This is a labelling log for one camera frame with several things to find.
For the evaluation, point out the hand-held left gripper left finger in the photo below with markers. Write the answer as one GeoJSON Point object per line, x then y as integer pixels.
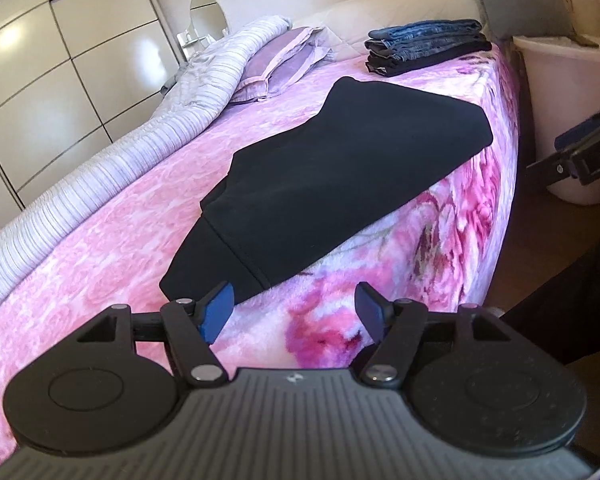
{"type": "Point", "coordinates": [215, 311]}

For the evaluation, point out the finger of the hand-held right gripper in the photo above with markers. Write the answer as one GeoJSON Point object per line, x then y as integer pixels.
{"type": "Point", "coordinates": [575, 136]}

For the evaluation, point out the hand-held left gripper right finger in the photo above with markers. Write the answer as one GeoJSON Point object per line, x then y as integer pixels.
{"type": "Point", "coordinates": [375, 310]}

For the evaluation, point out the black zip jacket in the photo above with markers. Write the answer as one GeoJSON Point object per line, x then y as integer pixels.
{"type": "Point", "coordinates": [340, 175]}

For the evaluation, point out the white laundry basket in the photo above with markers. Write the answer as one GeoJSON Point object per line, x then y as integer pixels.
{"type": "Point", "coordinates": [555, 90]}

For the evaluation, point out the pink floral bed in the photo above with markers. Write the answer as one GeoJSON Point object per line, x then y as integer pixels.
{"type": "Point", "coordinates": [130, 220]}

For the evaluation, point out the person's dark clothing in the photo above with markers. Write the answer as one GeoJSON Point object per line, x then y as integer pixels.
{"type": "Point", "coordinates": [565, 300]}

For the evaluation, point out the folded black garment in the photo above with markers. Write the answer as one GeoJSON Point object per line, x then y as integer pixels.
{"type": "Point", "coordinates": [425, 62]}

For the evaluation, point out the folded dark blue jeans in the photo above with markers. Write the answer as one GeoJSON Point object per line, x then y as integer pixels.
{"type": "Point", "coordinates": [420, 47]}

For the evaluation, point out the folded light blue jeans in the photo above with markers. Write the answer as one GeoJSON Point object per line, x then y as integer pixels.
{"type": "Point", "coordinates": [425, 29]}

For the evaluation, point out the white striped quilt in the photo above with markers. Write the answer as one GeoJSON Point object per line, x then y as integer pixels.
{"type": "Point", "coordinates": [130, 145]}

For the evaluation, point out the cream padded headboard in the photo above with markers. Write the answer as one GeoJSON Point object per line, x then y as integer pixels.
{"type": "Point", "coordinates": [380, 15]}

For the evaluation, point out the small grey cloth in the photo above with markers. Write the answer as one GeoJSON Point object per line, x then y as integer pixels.
{"type": "Point", "coordinates": [170, 84]}

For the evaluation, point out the small purple pillow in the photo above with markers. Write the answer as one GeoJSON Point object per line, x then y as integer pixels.
{"type": "Point", "coordinates": [312, 62]}

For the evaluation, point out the large purple pillow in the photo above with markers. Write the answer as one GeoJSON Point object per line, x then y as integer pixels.
{"type": "Point", "coordinates": [275, 62]}

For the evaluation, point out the cream wardrobe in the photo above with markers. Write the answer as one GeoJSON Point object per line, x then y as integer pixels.
{"type": "Point", "coordinates": [65, 70]}

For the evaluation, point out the small wall shelf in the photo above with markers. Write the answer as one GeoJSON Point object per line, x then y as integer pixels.
{"type": "Point", "coordinates": [192, 39]}

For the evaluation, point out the round wall mirror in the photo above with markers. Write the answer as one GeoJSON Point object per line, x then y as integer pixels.
{"type": "Point", "coordinates": [207, 12]}

